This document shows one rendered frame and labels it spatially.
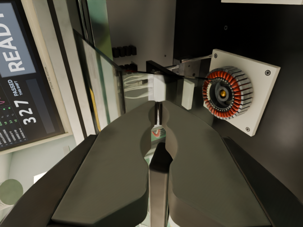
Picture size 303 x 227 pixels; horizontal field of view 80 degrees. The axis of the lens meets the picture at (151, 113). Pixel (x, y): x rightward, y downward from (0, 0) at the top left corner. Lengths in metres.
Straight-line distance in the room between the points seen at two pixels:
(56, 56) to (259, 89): 0.37
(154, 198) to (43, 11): 0.29
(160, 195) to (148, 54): 0.45
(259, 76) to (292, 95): 0.06
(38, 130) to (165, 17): 0.43
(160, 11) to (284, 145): 0.44
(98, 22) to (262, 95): 0.32
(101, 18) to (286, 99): 0.34
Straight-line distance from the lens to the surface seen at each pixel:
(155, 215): 0.21
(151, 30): 0.56
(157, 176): 0.16
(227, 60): 0.44
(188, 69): 0.49
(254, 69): 0.40
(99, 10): 0.34
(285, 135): 0.42
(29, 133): 0.44
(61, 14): 0.34
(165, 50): 0.60
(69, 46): 0.35
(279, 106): 0.41
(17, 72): 0.39
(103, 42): 0.35
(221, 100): 0.43
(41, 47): 0.37
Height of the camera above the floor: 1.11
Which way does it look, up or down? 23 degrees down
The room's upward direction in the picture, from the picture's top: 106 degrees counter-clockwise
